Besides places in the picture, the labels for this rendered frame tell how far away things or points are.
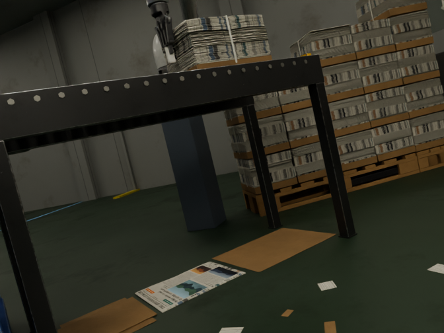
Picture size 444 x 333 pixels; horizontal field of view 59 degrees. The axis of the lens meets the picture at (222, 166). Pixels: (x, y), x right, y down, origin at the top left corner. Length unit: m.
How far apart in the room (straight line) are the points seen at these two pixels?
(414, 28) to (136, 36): 4.21
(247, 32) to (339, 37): 1.13
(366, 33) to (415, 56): 0.39
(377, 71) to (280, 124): 0.77
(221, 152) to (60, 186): 3.13
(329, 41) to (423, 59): 0.69
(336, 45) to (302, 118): 0.53
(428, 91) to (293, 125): 0.99
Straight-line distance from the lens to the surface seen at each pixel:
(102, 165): 6.72
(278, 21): 5.40
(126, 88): 1.26
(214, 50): 1.64
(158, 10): 1.71
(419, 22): 3.10
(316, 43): 2.70
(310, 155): 2.59
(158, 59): 2.56
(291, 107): 2.55
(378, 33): 2.91
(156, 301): 1.59
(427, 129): 3.03
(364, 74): 2.81
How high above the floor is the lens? 0.56
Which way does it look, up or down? 5 degrees down
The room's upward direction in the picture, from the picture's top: 13 degrees counter-clockwise
